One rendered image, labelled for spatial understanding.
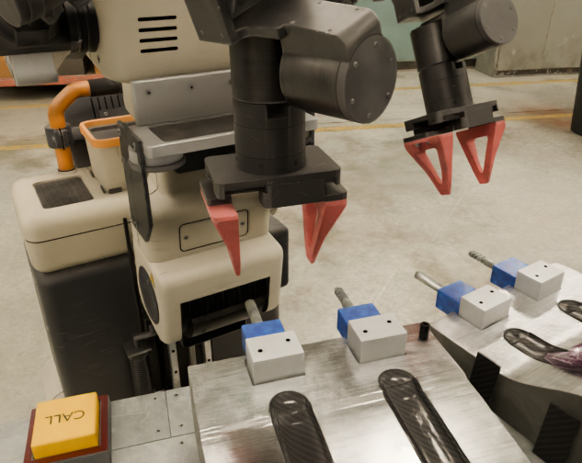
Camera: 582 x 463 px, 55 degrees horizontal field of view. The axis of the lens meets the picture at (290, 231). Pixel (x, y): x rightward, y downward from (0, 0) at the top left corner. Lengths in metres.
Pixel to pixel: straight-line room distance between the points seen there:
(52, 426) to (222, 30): 0.42
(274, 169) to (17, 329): 1.92
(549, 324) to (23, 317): 1.96
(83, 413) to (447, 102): 0.53
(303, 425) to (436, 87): 0.42
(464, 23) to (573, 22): 5.91
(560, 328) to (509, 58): 5.60
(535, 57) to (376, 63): 6.05
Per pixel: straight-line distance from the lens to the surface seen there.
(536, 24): 6.34
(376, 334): 0.57
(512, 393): 0.65
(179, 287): 0.89
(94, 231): 1.14
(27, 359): 2.13
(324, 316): 2.13
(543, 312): 0.76
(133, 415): 0.67
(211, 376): 0.56
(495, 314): 0.71
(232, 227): 0.44
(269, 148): 0.43
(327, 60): 0.37
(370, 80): 0.38
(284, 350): 0.54
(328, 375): 0.56
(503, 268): 0.81
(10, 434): 0.69
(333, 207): 0.46
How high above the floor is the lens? 1.27
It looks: 28 degrees down
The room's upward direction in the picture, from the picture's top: straight up
